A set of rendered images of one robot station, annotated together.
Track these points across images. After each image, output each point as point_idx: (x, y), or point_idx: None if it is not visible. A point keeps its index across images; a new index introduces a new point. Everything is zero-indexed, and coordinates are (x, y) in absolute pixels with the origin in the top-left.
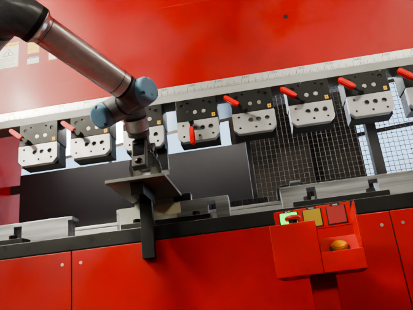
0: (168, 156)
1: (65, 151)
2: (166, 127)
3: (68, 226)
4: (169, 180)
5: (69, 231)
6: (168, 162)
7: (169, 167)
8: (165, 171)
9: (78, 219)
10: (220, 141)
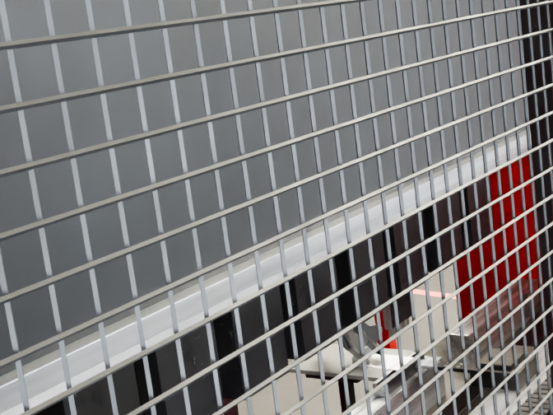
0: (387, 309)
1: (469, 224)
2: (385, 256)
3: (452, 344)
4: (307, 372)
5: (456, 351)
6: (389, 319)
7: (392, 326)
8: (391, 331)
9: (467, 336)
10: (346, 324)
